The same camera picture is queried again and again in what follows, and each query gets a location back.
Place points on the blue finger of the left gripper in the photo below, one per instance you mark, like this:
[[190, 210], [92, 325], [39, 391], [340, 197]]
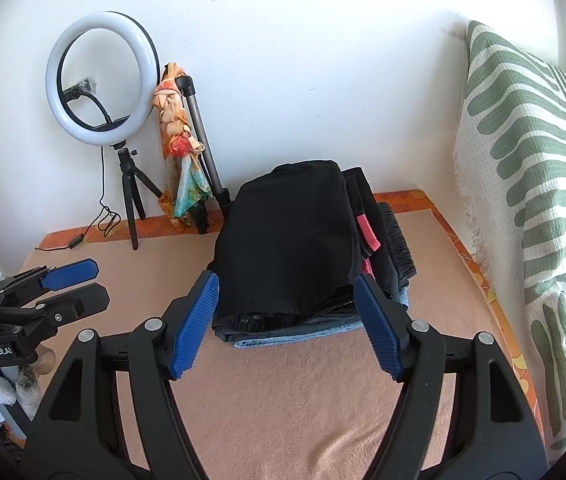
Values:
[[72, 274], [72, 306]]

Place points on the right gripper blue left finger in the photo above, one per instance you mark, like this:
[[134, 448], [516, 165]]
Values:
[[187, 319]]

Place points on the white ring light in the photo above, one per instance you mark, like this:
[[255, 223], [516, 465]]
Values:
[[101, 69]]

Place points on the black pants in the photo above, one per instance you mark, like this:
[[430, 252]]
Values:
[[288, 239]]

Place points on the green white striped pillow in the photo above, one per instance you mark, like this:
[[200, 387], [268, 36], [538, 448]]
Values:
[[510, 155]]

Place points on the black mini tripod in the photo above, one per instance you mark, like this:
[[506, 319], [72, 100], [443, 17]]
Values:
[[130, 176]]

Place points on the orange patterned folded umbrella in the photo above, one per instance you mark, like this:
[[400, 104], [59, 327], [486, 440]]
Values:
[[183, 199]]

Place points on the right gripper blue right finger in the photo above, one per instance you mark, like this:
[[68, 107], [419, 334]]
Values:
[[386, 323]]

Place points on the orange floral bed sheet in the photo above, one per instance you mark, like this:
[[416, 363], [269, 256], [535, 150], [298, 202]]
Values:
[[401, 202]]

